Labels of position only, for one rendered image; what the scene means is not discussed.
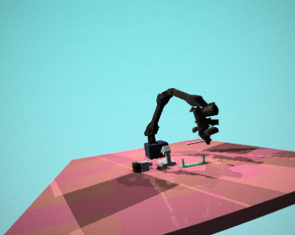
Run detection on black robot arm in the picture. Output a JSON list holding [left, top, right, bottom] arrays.
[[144, 88, 219, 145]]

